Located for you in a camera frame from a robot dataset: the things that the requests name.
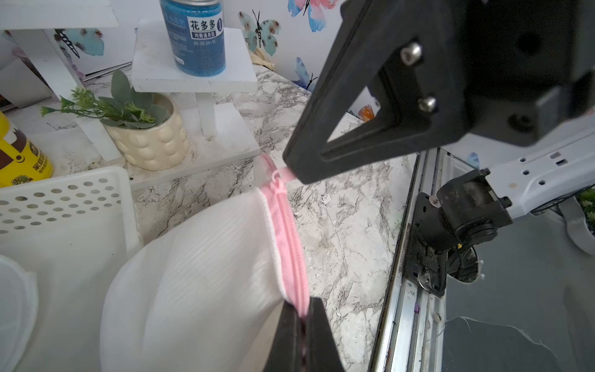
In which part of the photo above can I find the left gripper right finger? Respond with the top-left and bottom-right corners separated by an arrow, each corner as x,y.
305,297 -> 345,372

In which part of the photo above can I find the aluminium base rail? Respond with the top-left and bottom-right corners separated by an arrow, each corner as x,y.
369,148 -> 470,372

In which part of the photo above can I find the small green potted plant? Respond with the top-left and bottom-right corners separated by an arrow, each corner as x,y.
41,70 -> 190,171

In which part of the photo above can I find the white plastic basket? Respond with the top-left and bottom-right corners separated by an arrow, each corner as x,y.
1,167 -> 143,371

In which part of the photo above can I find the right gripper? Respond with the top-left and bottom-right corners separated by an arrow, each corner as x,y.
466,1 -> 594,147

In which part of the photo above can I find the white mesh laundry bag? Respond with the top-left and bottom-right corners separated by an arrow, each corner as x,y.
100,154 -> 310,371

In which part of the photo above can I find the blue label jar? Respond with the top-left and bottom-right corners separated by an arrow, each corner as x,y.
160,0 -> 226,77

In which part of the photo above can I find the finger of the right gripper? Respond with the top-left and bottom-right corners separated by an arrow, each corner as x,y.
283,1 -> 469,184

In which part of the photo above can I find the white tiered shelf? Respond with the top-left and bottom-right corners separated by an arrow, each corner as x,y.
0,0 -> 261,192

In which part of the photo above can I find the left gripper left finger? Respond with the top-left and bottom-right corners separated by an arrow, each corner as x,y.
263,302 -> 305,372

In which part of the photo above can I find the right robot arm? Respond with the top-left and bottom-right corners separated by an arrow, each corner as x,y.
283,1 -> 594,296

